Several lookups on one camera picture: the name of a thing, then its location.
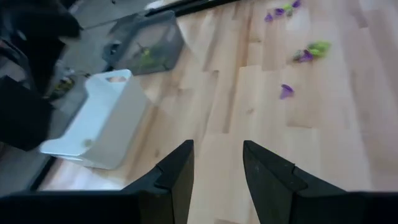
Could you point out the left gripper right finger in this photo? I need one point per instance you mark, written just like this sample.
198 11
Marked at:
273 193

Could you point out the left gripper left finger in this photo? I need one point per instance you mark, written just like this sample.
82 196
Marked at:
168 193

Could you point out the purple plastic witch hat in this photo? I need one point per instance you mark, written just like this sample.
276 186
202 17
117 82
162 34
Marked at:
306 56
269 17
296 3
279 12
286 91

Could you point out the green plastic spider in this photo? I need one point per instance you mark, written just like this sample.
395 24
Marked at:
287 7
318 48
145 60

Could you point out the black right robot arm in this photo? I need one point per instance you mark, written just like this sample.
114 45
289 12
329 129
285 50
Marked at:
31 18

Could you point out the yellow brown floor object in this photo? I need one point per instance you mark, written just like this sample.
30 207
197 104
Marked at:
62 87

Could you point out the white plastic bin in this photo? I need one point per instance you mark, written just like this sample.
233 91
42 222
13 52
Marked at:
118 124

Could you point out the small beige plastic skull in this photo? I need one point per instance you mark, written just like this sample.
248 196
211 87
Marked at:
297 56

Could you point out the grey translucent plastic bin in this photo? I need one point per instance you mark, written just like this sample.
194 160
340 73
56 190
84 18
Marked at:
161 31

